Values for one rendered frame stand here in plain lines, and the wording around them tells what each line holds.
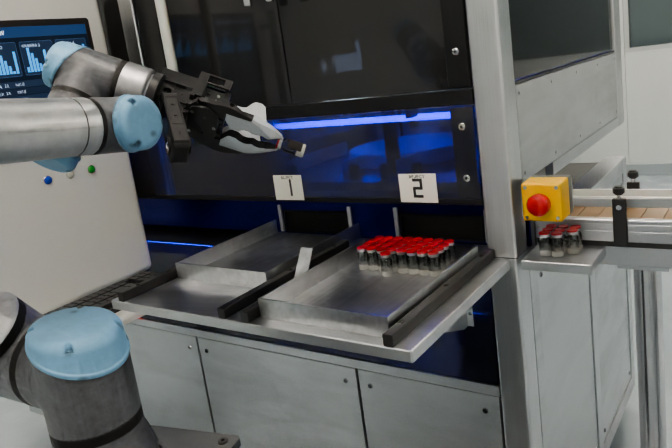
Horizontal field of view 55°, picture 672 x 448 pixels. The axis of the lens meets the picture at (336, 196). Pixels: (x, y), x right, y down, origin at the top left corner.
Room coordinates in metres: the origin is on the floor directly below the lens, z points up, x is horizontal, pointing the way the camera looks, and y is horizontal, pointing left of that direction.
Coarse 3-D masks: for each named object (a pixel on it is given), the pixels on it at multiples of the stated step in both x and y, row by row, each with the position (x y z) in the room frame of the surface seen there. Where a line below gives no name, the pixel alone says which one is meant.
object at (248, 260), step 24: (240, 240) 1.50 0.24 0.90; (264, 240) 1.55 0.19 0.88; (288, 240) 1.51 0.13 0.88; (312, 240) 1.48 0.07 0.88; (336, 240) 1.38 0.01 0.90; (192, 264) 1.31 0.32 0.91; (216, 264) 1.40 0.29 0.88; (240, 264) 1.37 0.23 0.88; (264, 264) 1.35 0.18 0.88; (288, 264) 1.24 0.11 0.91
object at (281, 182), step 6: (276, 180) 1.49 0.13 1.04; (282, 180) 1.48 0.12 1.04; (288, 180) 1.47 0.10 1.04; (294, 180) 1.46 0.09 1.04; (300, 180) 1.45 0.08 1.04; (276, 186) 1.49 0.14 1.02; (282, 186) 1.48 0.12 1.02; (288, 186) 1.47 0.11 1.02; (294, 186) 1.46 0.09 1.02; (300, 186) 1.45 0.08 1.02; (276, 192) 1.49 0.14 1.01; (282, 192) 1.48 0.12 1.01; (288, 192) 1.47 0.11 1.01; (294, 192) 1.46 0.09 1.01; (300, 192) 1.45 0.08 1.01; (276, 198) 1.50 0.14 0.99; (282, 198) 1.49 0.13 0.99; (288, 198) 1.47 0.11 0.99; (294, 198) 1.46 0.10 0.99; (300, 198) 1.45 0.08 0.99
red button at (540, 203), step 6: (534, 198) 1.10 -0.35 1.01; (540, 198) 1.09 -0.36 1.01; (546, 198) 1.10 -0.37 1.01; (528, 204) 1.11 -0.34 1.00; (534, 204) 1.10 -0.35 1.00; (540, 204) 1.09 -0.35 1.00; (546, 204) 1.09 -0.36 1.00; (528, 210) 1.11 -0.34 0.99; (534, 210) 1.10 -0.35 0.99; (540, 210) 1.09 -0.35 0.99; (546, 210) 1.09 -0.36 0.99; (540, 216) 1.10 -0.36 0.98
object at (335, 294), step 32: (352, 256) 1.28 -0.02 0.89; (288, 288) 1.11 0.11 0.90; (320, 288) 1.15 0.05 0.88; (352, 288) 1.12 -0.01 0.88; (384, 288) 1.10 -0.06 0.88; (416, 288) 1.08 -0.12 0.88; (288, 320) 1.01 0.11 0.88; (320, 320) 0.97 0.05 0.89; (352, 320) 0.93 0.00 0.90; (384, 320) 0.90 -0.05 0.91
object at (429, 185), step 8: (400, 176) 1.29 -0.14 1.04; (408, 176) 1.28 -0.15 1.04; (416, 176) 1.27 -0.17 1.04; (424, 176) 1.26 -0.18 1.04; (432, 176) 1.25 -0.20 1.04; (400, 184) 1.29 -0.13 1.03; (408, 184) 1.28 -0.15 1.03; (416, 184) 1.27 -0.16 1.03; (424, 184) 1.26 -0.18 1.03; (432, 184) 1.25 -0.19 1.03; (400, 192) 1.30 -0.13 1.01; (408, 192) 1.28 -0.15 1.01; (416, 192) 1.27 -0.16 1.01; (424, 192) 1.26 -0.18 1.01; (432, 192) 1.25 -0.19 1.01; (408, 200) 1.29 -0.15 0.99; (416, 200) 1.27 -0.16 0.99; (424, 200) 1.26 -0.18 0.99; (432, 200) 1.25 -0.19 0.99
